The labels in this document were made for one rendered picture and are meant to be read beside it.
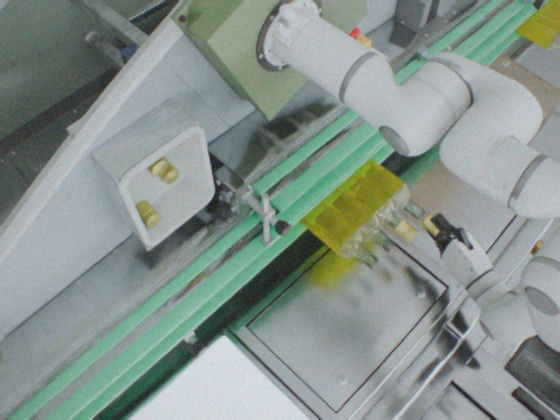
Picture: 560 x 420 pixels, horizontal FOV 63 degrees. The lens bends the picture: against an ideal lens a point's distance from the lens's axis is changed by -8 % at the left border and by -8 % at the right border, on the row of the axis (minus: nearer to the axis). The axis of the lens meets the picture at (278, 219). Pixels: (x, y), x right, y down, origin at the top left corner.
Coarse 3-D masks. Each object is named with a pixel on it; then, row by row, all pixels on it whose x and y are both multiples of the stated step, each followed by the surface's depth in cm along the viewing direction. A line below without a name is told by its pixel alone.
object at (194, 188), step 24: (168, 144) 78; (192, 144) 86; (144, 168) 76; (192, 168) 94; (120, 192) 76; (144, 192) 92; (168, 192) 98; (192, 192) 98; (168, 216) 95; (144, 240) 89
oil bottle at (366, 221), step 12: (336, 192) 110; (348, 192) 110; (336, 204) 109; (348, 204) 109; (360, 204) 109; (348, 216) 107; (360, 216) 107; (372, 216) 107; (360, 228) 106; (372, 228) 106
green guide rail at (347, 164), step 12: (528, 12) 142; (504, 24) 138; (516, 24) 139; (492, 36) 135; (480, 48) 132; (372, 144) 113; (348, 156) 111; (360, 156) 111; (336, 168) 109; (348, 168) 109; (324, 180) 107; (336, 180) 108; (312, 192) 106; (324, 192) 106; (300, 204) 104; (312, 204) 105; (276, 216) 103; (288, 216) 103
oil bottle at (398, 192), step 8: (368, 160) 115; (360, 168) 114; (368, 168) 114; (376, 168) 114; (368, 176) 113; (376, 176) 113; (384, 176) 113; (392, 176) 113; (376, 184) 112; (384, 184) 111; (392, 184) 111; (400, 184) 111; (384, 192) 111; (392, 192) 110; (400, 192) 110; (408, 192) 111; (392, 200) 110; (400, 200) 110; (400, 208) 113
